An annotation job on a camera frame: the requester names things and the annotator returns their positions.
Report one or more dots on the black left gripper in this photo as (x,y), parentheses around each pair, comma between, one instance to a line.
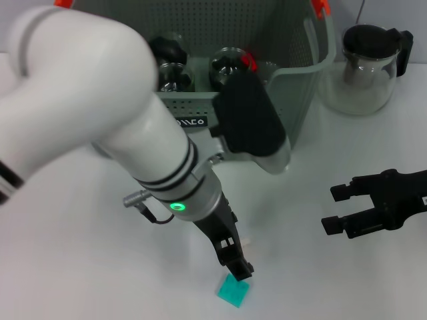
(220,230)

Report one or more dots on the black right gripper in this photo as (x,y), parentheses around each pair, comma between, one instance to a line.
(400,196)

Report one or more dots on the white brick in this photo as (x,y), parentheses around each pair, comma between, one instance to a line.
(247,240)

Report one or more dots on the teal square brick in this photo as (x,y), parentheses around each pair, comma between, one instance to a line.
(230,293)

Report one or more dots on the orange-red slope brick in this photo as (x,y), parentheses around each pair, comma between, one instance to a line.
(248,62)

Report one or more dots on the glass teacup with black base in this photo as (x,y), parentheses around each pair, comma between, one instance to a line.
(166,48)
(177,78)
(223,66)

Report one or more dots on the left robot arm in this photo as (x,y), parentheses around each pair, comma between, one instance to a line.
(83,100)

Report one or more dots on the grey perforated storage bin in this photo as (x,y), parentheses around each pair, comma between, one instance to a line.
(300,100)

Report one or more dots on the glass teapot with black lid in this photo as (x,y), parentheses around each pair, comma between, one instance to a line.
(363,90)

